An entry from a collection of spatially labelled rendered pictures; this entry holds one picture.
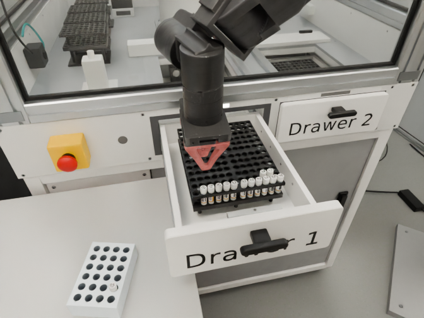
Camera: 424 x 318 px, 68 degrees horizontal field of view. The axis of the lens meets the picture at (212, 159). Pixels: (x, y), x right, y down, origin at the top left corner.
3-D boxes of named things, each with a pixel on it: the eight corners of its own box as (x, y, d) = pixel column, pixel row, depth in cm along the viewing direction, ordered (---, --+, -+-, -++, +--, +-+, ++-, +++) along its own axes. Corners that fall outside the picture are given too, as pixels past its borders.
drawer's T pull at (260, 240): (288, 248, 48) (289, 243, 47) (241, 257, 46) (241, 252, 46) (279, 229, 50) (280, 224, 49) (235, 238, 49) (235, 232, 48)
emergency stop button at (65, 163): (79, 172, 67) (74, 158, 65) (59, 175, 67) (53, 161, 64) (81, 163, 70) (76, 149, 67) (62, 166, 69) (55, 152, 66)
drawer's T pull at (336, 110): (356, 116, 77) (358, 111, 76) (329, 119, 76) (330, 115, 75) (348, 108, 80) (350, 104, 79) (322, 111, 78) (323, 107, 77)
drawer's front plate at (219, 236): (328, 247, 57) (344, 206, 50) (170, 277, 52) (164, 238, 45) (323, 239, 59) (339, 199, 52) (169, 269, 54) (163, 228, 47)
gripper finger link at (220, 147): (220, 147, 56) (221, 103, 49) (228, 176, 51) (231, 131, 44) (182, 152, 55) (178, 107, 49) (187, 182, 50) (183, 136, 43)
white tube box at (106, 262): (120, 318, 53) (116, 308, 51) (72, 315, 53) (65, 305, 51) (137, 255, 63) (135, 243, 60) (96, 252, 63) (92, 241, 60)
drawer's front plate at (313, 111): (375, 129, 86) (390, 94, 79) (277, 142, 82) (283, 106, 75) (371, 126, 88) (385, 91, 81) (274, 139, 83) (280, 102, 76)
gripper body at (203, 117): (218, 104, 52) (219, 62, 46) (231, 144, 44) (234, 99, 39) (179, 108, 51) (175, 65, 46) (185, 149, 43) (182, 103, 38)
